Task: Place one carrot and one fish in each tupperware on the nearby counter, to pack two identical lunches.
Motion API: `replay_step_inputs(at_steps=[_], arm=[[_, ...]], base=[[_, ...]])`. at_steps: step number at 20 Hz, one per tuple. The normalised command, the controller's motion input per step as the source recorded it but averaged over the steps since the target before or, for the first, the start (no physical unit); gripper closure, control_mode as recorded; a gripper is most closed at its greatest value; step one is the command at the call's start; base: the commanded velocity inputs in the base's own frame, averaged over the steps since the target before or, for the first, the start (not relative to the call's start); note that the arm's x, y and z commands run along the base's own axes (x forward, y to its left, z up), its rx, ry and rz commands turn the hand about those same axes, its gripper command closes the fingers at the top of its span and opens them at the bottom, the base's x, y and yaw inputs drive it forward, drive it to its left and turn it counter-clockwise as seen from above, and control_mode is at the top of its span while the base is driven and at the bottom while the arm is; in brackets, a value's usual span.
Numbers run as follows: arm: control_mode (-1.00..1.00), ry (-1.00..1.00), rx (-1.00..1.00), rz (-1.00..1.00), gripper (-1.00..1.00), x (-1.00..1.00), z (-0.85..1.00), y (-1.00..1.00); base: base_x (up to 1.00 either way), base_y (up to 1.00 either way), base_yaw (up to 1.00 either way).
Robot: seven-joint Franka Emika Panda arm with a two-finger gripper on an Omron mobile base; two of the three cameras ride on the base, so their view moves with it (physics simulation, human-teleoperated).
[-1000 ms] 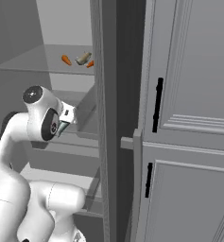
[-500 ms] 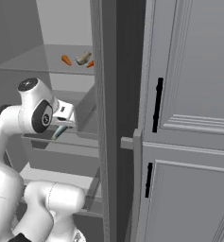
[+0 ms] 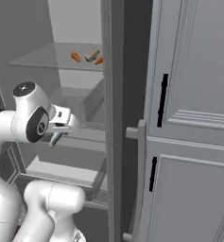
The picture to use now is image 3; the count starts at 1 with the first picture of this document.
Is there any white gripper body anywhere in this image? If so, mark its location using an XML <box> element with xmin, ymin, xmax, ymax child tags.
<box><xmin>48</xmin><ymin>113</ymin><xmax>81</xmax><ymax>135</ymax></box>

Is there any grey fridge drawer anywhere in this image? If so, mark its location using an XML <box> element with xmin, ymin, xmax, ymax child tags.
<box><xmin>21</xmin><ymin>153</ymin><xmax>109</xmax><ymax>191</ymax></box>
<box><xmin>50</xmin><ymin>78</ymin><xmax>107</xmax><ymax>125</ymax></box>

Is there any grey fridge door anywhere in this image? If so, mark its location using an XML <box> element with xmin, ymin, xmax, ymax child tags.
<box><xmin>100</xmin><ymin>0</ymin><xmax>126</xmax><ymax>242</ymax></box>

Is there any glass fridge shelf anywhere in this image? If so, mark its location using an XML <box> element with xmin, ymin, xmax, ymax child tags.
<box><xmin>8</xmin><ymin>42</ymin><xmax>105</xmax><ymax>73</ymax></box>

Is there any grey fridge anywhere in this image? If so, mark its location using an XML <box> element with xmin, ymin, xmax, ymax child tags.
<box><xmin>0</xmin><ymin>0</ymin><xmax>110</xmax><ymax>242</ymax></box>

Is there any grey cupboard door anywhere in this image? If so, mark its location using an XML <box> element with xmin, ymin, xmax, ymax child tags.
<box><xmin>137</xmin><ymin>136</ymin><xmax>224</xmax><ymax>242</ymax></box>
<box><xmin>146</xmin><ymin>0</ymin><xmax>224</xmax><ymax>147</ymax></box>

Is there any grey fridge door handle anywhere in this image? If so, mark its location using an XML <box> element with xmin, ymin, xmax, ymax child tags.
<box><xmin>122</xmin><ymin>118</ymin><xmax>147</xmax><ymax>242</ymax></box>

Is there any black cupboard handle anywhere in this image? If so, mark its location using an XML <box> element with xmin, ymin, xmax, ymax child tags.
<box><xmin>148</xmin><ymin>155</ymin><xmax>158</xmax><ymax>193</ymax></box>
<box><xmin>156</xmin><ymin>73</ymin><xmax>169</xmax><ymax>129</ymax></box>

